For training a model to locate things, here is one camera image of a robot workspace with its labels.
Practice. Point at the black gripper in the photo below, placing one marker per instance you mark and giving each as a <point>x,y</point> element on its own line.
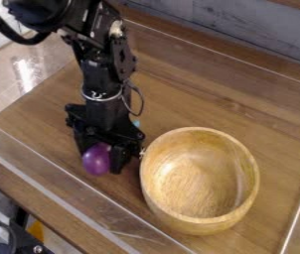
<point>123,137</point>

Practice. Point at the purple toy eggplant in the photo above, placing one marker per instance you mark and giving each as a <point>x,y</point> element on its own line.
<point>95,159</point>

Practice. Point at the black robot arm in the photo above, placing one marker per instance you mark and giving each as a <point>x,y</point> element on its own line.
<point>91,27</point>

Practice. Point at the brown wooden bowl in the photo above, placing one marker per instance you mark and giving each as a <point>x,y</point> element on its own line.
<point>199,180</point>

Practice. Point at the clear acrylic tray walls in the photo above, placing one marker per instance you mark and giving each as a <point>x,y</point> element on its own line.
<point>197,82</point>

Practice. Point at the black clamp with screw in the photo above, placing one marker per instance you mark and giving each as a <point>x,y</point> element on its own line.
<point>24,243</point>

